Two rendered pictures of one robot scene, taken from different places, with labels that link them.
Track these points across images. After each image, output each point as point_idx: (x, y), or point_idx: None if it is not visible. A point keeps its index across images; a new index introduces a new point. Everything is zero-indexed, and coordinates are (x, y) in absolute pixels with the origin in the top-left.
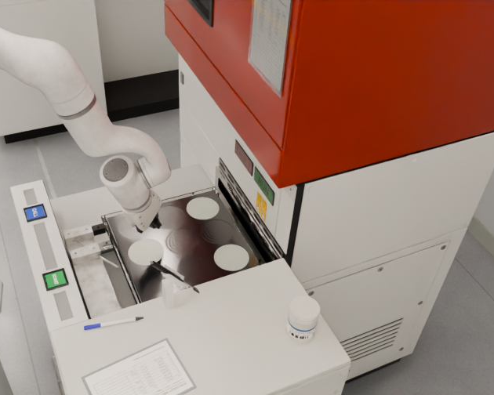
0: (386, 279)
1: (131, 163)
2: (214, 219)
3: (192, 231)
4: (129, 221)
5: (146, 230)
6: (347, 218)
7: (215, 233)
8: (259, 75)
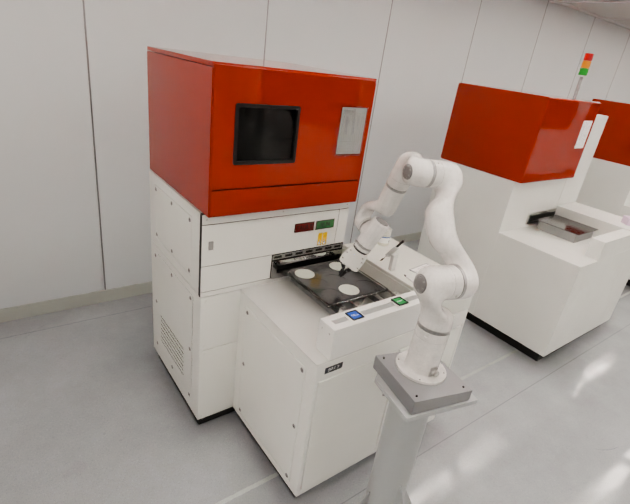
0: None
1: (377, 216)
2: (312, 270)
3: (325, 276)
4: (363, 263)
5: (332, 290)
6: None
7: (323, 270)
8: (343, 156)
